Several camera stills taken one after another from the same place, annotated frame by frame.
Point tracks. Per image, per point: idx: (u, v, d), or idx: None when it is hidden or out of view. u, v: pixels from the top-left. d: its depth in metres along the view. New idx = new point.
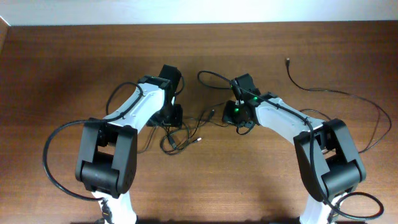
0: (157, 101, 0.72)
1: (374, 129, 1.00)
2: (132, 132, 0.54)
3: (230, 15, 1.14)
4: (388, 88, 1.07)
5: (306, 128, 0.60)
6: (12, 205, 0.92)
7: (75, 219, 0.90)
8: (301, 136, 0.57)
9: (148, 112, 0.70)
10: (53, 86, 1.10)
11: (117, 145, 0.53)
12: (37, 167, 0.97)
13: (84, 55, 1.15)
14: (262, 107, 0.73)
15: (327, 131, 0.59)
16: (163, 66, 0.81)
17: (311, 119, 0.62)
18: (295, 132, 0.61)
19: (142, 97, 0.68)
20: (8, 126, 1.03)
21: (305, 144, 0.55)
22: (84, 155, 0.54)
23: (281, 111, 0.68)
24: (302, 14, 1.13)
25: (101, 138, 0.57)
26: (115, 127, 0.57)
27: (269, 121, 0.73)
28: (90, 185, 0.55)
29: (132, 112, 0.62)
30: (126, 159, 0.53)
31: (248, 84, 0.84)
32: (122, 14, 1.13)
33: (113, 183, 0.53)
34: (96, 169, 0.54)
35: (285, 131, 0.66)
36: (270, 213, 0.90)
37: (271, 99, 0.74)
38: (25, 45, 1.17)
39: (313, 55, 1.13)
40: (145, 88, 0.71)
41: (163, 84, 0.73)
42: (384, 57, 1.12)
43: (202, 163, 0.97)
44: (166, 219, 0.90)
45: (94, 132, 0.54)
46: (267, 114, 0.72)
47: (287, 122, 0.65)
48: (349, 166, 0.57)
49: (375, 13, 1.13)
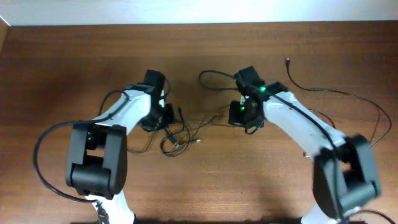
0: (144, 106, 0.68)
1: (372, 129, 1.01)
2: (122, 129, 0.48)
3: (231, 15, 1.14)
4: (387, 89, 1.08)
5: (326, 143, 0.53)
6: (11, 206, 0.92)
7: (75, 219, 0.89)
8: (319, 153, 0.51)
9: (138, 117, 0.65)
10: (52, 86, 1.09)
11: (106, 145, 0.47)
12: (35, 167, 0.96)
13: (84, 55, 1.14)
14: (272, 104, 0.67)
15: (346, 147, 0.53)
16: (146, 71, 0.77)
17: (331, 131, 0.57)
18: (313, 144, 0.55)
19: (129, 101, 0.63)
20: (7, 126, 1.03)
21: (326, 163, 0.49)
22: (72, 158, 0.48)
23: (296, 113, 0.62)
24: (303, 14, 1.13)
25: (89, 140, 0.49)
26: (104, 128, 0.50)
27: (278, 118, 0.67)
28: (80, 188, 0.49)
29: (118, 115, 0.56)
30: (117, 157, 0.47)
31: (253, 76, 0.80)
32: (123, 14, 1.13)
33: (104, 184, 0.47)
34: (85, 172, 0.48)
35: (298, 135, 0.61)
36: (270, 213, 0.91)
37: (280, 94, 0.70)
38: (24, 45, 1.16)
39: (313, 55, 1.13)
40: (129, 94, 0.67)
41: (149, 89, 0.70)
42: (384, 58, 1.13)
43: (203, 163, 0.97)
44: (166, 219, 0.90)
45: (81, 134, 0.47)
46: (278, 112, 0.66)
47: (303, 127, 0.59)
48: (367, 185, 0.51)
49: (375, 14, 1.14)
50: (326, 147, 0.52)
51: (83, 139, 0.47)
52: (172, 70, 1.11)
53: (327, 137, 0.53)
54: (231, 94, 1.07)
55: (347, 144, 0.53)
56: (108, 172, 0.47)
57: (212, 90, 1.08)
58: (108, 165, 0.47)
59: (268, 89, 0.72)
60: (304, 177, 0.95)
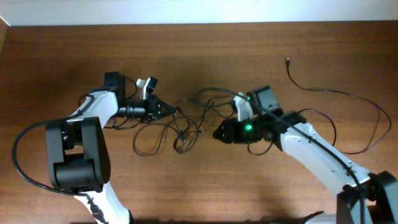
0: (110, 104, 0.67)
1: (374, 129, 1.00)
2: (94, 119, 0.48)
3: (230, 15, 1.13)
4: (389, 88, 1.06)
5: (351, 180, 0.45)
6: (13, 206, 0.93)
7: (75, 219, 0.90)
8: (344, 191, 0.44)
9: (107, 114, 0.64)
10: (53, 86, 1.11)
11: (83, 138, 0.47)
12: (37, 167, 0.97)
13: (84, 56, 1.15)
14: (289, 135, 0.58)
15: (373, 184, 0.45)
16: (106, 73, 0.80)
17: (354, 167, 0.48)
18: (335, 183, 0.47)
19: (94, 99, 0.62)
20: (9, 127, 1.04)
21: (353, 206, 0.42)
22: (53, 157, 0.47)
23: (315, 147, 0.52)
24: (303, 14, 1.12)
25: (65, 139, 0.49)
26: (76, 124, 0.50)
27: (291, 150, 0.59)
28: (69, 187, 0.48)
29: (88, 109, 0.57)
30: (97, 146, 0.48)
31: (266, 101, 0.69)
32: (122, 15, 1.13)
33: (91, 174, 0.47)
34: (69, 168, 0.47)
35: (312, 167, 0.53)
36: (270, 214, 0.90)
37: (298, 124, 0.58)
38: (26, 46, 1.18)
39: (313, 55, 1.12)
40: (93, 94, 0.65)
41: (112, 89, 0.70)
42: (385, 56, 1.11)
43: (201, 163, 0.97)
44: (166, 219, 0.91)
45: (56, 133, 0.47)
46: (294, 145, 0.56)
47: (323, 161, 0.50)
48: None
49: (377, 12, 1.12)
50: (349, 185, 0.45)
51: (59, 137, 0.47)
52: (171, 70, 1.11)
53: (352, 175, 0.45)
54: (212, 90, 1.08)
55: (376, 180, 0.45)
56: (91, 163, 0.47)
57: (203, 86, 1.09)
58: (90, 156, 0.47)
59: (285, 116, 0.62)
60: (304, 177, 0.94)
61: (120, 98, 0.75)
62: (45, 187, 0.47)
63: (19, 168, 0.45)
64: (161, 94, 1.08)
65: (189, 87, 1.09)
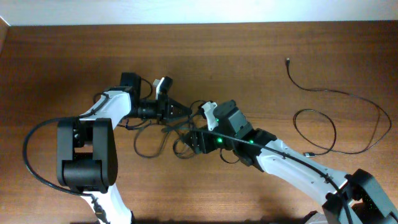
0: (124, 104, 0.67)
1: (374, 129, 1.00)
2: (107, 121, 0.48)
3: (231, 15, 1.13)
4: (388, 88, 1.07)
5: (331, 187, 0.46)
6: (12, 206, 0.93)
7: (75, 219, 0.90)
8: (328, 200, 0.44)
9: (120, 114, 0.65)
10: (53, 86, 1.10)
11: (94, 139, 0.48)
12: (37, 167, 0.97)
13: (84, 55, 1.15)
14: (263, 157, 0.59)
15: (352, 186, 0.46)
16: (122, 73, 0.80)
17: (331, 174, 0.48)
18: (316, 193, 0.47)
19: (110, 98, 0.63)
20: (9, 127, 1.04)
21: (339, 213, 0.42)
22: (63, 155, 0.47)
23: (290, 161, 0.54)
24: (302, 14, 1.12)
25: (76, 137, 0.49)
26: (89, 123, 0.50)
27: (271, 170, 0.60)
28: (75, 186, 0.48)
29: (102, 109, 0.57)
30: (106, 148, 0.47)
31: (239, 121, 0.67)
32: (122, 14, 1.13)
33: (98, 176, 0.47)
34: (77, 168, 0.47)
35: (295, 183, 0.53)
36: (270, 214, 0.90)
37: (270, 144, 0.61)
38: (26, 46, 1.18)
39: (313, 55, 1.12)
40: (108, 93, 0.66)
41: (127, 89, 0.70)
42: (384, 57, 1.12)
43: (202, 163, 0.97)
44: (166, 219, 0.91)
45: (68, 130, 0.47)
46: (272, 165, 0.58)
47: (301, 174, 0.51)
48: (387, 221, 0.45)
49: (376, 12, 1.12)
50: (331, 193, 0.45)
51: (69, 136, 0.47)
52: (171, 70, 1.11)
53: (331, 182, 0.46)
54: (213, 91, 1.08)
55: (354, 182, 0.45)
56: (99, 164, 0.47)
57: (203, 86, 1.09)
58: (99, 157, 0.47)
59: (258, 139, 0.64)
60: None
61: (135, 99, 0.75)
62: (51, 185, 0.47)
63: (28, 163, 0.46)
64: None
65: (191, 87, 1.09)
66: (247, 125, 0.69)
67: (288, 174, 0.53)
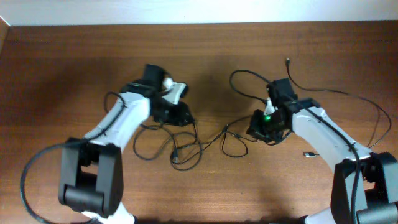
0: (142, 111, 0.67)
1: (374, 129, 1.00)
2: (115, 150, 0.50)
3: (231, 15, 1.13)
4: (388, 88, 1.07)
5: (351, 155, 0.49)
6: (12, 206, 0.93)
7: (75, 219, 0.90)
8: (344, 162, 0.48)
9: (134, 124, 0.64)
10: (54, 86, 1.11)
11: (99, 167, 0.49)
12: (37, 167, 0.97)
13: (84, 55, 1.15)
14: (300, 115, 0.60)
15: (373, 163, 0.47)
16: (145, 67, 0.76)
17: (356, 145, 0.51)
18: (337, 158, 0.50)
19: (124, 108, 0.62)
20: (9, 127, 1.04)
21: (348, 175, 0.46)
22: (67, 177, 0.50)
23: (324, 126, 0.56)
24: (303, 14, 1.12)
25: (83, 158, 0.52)
26: (97, 146, 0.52)
27: (300, 130, 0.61)
28: (78, 207, 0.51)
29: (114, 127, 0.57)
30: (111, 182, 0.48)
31: (285, 88, 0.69)
32: (122, 14, 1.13)
33: (99, 206, 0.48)
34: (79, 191, 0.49)
35: (321, 147, 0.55)
36: (270, 214, 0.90)
37: (311, 107, 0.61)
38: (25, 46, 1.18)
39: (313, 55, 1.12)
40: (125, 98, 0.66)
41: (147, 93, 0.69)
42: (384, 56, 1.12)
43: (202, 163, 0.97)
44: (166, 219, 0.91)
45: (74, 154, 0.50)
46: (302, 123, 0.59)
47: (330, 142, 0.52)
48: (348, 175, 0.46)
49: (377, 12, 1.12)
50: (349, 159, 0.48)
51: (75, 159, 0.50)
52: (171, 69, 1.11)
53: (353, 150, 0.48)
54: (213, 91, 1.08)
55: (374, 158, 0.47)
56: (102, 195, 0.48)
57: (204, 86, 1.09)
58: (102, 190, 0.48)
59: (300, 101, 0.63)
60: (304, 177, 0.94)
61: (157, 102, 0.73)
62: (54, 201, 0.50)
63: (23, 197, 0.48)
64: None
65: (198, 85, 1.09)
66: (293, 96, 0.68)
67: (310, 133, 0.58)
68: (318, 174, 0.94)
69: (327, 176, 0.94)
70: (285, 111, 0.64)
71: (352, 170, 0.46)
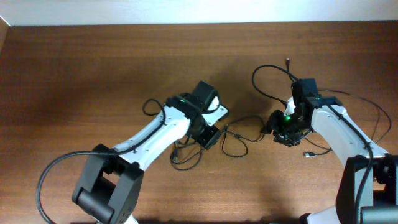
0: (179, 130, 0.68)
1: (374, 129, 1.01)
2: (138, 174, 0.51)
3: (231, 15, 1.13)
4: (388, 88, 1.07)
5: (365, 152, 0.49)
6: (12, 206, 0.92)
7: (75, 219, 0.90)
8: (357, 157, 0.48)
9: (166, 144, 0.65)
10: (53, 86, 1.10)
11: (119, 183, 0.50)
12: (37, 167, 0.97)
13: (84, 55, 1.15)
14: (319, 111, 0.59)
15: (385, 163, 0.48)
16: (196, 85, 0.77)
17: (372, 144, 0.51)
18: (351, 154, 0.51)
19: (163, 126, 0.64)
20: (9, 127, 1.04)
21: (359, 169, 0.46)
22: (85, 183, 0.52)
23: (344, 123, 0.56)
24: (303, 14, 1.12)
25: (107, 167, 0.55)
26: (122, 161, 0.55)
27: (318, 125, 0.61)
28: (85, 211, 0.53)
29: (145, 145, 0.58)
30: (124, 201, 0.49)
31: (310, 87, 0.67)
32: (123, 14, 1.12)
33: (106, 218, 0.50)
34: (92, 199, 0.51)
35: (337, 142, 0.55)
36: (270, 213, 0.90)
37: (334, 106, 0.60)
38: (25, 46, 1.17)
39: (313, 55, 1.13)
40: (168, 114, 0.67)
41: (189, 114, 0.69)
42: (384, 57, 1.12)
43: (203, 163, 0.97)
44: (166, 219, 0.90)
45: (98, 163, 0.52)
46: (321, 119, 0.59)
47: (347, 139, 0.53)
48: (359, 169, 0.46)
49: (376, 12, 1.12)
50: (362, 155, 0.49)
51: (97, 169, 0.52)
52: (171, 69, 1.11)
53: (368, 147, 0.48)
54: None
55: (389, 158, 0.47)
56: (112, 211, 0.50)
57: None
58: (114, 206, 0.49)
59: (325, 99, 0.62)
60: (304, 177, 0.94)
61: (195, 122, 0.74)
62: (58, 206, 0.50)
63: (38, 195, 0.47)
64: (162, 94, 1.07)
65: (217, 89, 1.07)
66: (317, 94, 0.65)
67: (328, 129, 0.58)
68: (318, 174, 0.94)
69: (327, 176, 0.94)
70: (308, 107, 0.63)
71: (364, 165, 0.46)
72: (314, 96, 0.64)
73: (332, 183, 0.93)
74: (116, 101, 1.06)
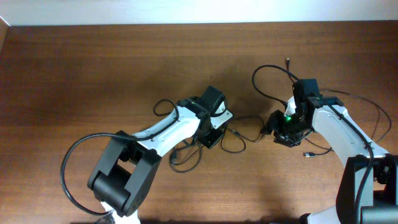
0: (191, 129, 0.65)
1: (374, 129, 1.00)
2: (156, 159, 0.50)
3: (232, 15, 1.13)
4: (388, 89, 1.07)
5: (366, 153, 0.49)
6: (12, 205, 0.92)
7: (75, 219, 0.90)
8: (358, 157, 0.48)
9: (179, 139, 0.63)
10: (53, 86, 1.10)
11: (136, 168, 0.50)
12: (37, 167, 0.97)
13: (85, 55, 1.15)
14: (320, 111, 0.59)
15: (386, 163, 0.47)
16: (207, 88, 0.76)
17: (372, 144, 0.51)
18: (351, 153, 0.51)
19: (176, 122, 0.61)
20: (9, 127, 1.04)
21: (359, 170, 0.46)
22: (103, 167, 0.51)
23: (344, 124, 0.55)
24: (303, 14, 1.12)
25: (125, 152, 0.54)
26: (141, 147, 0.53)
27: (319, 125, 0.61)
28: (99, 196, 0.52)
29: (161, 135, 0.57)
30: (140, 185, 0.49)
31: (311, 87, 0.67)
32: (123, 14, 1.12)
33: (120, 203, 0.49)
34: (109, 184, 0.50)
35: (337, 142, 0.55)
36: (270, 213, 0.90)
37: (335, 106, 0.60)
38: (25, 46, 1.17)
39: (313, 55, 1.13)
40: (181, 111, 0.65)
41: (201, 114, 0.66)
42: (384, 57, 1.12)
43: (203, 163, 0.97)
44: (166, 219, 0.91)
45: (119, 147, 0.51)
46: (323, 119, 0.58)
47: (347, 139, 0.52)
48: (359, 169, 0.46)
49: (376, 13, 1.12)
50: (363, 155, 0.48)
51: (117, 152, 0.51)
52: (171, 69, 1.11)
53: (368, 147, 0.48)
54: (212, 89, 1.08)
55: (389, 158, 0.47)
56: (127, 196, 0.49)
57: (204, 86, 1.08)
58: (130, 191, 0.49)
59: (326, 99, 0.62)
60: (304, 177, 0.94)
61: (205, 122, 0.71)
62: (69, 196, 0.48)
63: (63, 173, 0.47)
64: (162, 94, 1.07)
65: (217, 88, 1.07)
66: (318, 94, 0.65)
67: (328, 129, 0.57)
68: (318, 174, 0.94)
69: (326, 176, 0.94)
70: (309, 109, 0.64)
71: (364, 165, 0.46)
72: (316, 95, 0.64)
73: (331, 183, 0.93)
74: (116, 101, 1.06)
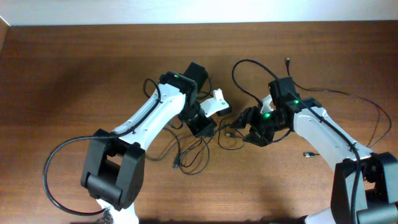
0: (176, 105, 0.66)
1: (374, 129, 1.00)
2: (140, 152, 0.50)
3: (231, 15, 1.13)
4: (388, 88, 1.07)
5: (351, 155, 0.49)
6: (12, 205, 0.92)
7: (75, 219, 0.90)
8: (345, 162, 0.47)
9: (165, 122, 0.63)
10: (53, 86, 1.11)
11: (122, 167, 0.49)
12: (37, 167, 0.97)
13: (84, 55, 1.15)
14: (301, 115, 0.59)
15: (374, 163, 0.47)
16: (189, 65, 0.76)
17: (357, 145, 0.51)
18: (337, 157, 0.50)
19: (159, 104, 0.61)
20: (9, 126, 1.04)
21: (349, 175, 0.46)
22: (89, 167, 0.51)
23: (326, 126, 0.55)
24: (303, 14, 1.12)
25: (110, 149, 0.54)
26: (124, 143, 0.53)
27: (301, 130, 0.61)
28: (94, 194, 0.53)
29: (143, 126, 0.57)
30: (129, 180, 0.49)
31: (288, 86, 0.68)
32: (122, 14, 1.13)
33: (117, 197, 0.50)
34: (99, 183, 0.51)
35: (322, 145, 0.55)
36: (270, 214, 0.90)
37: (314, 107, 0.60)
38: (25, 46, 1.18)
39: (313, 55, 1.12)
40: (163, 90, 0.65)
41: (188, 89, 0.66)
42: (384, 56, 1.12)
43: (203, 163, 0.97)
44: (165, 219, 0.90)
45: (101, 144, 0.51)
46: (304, 123, 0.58)
47: (331, 142, 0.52)
48: (348, 175, 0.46)
49: (376, 12, 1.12)
50: (349, 159, 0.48)
51: (100, 150, 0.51)
52: (171, 68, 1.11)
53: (353, 150, 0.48)
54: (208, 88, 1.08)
55: (376, 158, 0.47)
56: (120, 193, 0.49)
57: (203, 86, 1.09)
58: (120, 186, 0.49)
59: (306, 104, 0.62)
60: (304, 177, 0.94)
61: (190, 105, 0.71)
62: (58, 205, 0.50)
63: (46, 182, 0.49)
64: None
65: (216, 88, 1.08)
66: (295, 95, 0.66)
67: (311, 132, 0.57)
68: (318, 174, 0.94)
69: (326, 176, 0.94)
70: (287, 111, 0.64)
71: (352, 170, 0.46)
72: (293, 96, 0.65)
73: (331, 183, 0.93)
74: (115, 101, 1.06)
